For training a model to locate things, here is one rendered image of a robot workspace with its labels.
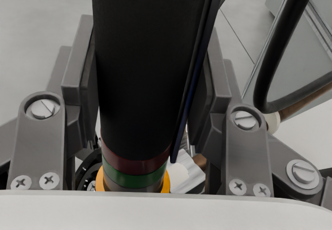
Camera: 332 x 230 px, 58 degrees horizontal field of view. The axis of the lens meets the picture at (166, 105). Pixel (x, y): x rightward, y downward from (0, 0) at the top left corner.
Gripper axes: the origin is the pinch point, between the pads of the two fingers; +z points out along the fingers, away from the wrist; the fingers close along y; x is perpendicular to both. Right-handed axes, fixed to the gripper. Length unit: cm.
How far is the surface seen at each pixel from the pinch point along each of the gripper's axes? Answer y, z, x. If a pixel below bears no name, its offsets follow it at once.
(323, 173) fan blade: 18.9, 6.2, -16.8
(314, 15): 70, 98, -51
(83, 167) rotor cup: -6.8, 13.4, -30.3
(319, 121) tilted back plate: 31.4, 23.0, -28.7
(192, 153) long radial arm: 10.6, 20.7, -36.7
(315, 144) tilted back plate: 30.0, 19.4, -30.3
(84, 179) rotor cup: -6.4, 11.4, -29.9
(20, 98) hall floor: -77, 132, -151
